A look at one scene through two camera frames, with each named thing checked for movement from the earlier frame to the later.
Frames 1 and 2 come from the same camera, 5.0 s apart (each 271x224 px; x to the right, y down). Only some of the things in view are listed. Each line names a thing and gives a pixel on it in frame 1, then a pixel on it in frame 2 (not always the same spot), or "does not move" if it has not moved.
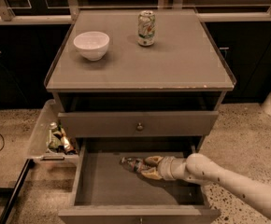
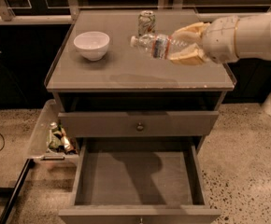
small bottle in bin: (53, 137) does not move
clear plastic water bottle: (135, 163) → (158, 46)
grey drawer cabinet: (136, 84) does not move
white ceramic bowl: (92, 46) does not move
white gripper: (165, 168) → (220, 39)
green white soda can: (147, 28) does not move
